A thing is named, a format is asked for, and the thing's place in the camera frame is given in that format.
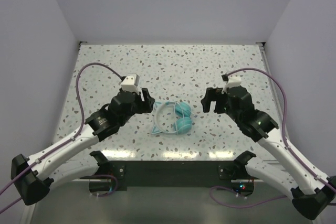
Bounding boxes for white headphone cable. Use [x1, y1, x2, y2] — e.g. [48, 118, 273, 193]
[173, 101, 196, 134]

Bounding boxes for teal cat-ear headphones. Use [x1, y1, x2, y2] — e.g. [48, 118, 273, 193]
[151, 101, 193, 135]

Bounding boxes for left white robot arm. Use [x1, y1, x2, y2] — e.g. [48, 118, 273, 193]
[11, 88, 155, 206]

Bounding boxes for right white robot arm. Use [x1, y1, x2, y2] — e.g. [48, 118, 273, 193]
[201, 86, 335, 220]

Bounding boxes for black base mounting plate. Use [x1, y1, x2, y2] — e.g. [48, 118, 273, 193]
[78, 159, 256, 198]

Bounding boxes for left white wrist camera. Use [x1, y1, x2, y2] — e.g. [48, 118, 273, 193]
[120, 74, 140, 94]

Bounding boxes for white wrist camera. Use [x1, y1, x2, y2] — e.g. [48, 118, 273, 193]
[120, 74, 140, 94]
[222, 75, 241, 93]

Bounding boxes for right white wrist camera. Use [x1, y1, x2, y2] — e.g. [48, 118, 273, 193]
[222, 75, 241, 93]

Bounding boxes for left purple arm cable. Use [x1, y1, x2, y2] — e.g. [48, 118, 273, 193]
[0, 62, 127, 209]

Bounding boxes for aluminium right frame rail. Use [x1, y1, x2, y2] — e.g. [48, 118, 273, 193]
[256, 40, 297, 162]

